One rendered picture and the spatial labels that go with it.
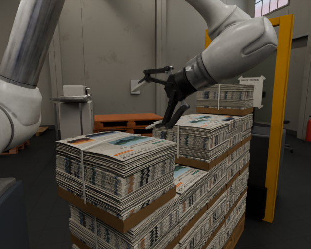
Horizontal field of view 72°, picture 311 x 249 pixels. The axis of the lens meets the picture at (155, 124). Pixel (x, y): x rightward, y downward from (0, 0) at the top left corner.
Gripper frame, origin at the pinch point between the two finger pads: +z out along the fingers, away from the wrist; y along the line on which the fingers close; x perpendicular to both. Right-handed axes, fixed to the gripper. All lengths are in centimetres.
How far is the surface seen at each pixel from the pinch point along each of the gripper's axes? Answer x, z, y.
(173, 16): 580, 212, -381
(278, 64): 159, -27, -16
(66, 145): -13.8, 27.8, 1.1
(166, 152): 7.1, 3.1, 16.7
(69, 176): -14.4, 31.7, 11.8
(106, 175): -14.2, 11.2, 16.1
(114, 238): -10.0, 24.6, 37.4
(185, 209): 24, 18, 43
